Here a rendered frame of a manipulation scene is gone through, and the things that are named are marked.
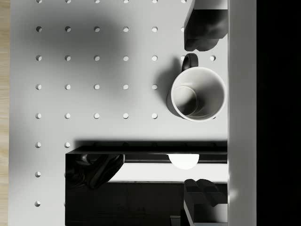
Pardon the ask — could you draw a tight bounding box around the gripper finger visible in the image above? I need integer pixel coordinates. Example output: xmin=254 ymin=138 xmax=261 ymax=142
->
xmin=183 ymin=0 xmax=229 ymax=52
xmin=183 ymin=178 xmax=229 ymax=226

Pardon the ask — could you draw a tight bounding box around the black mug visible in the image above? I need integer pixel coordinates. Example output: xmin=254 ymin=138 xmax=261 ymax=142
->
xmin=166 ymin=53 xmax=228 ymax=122

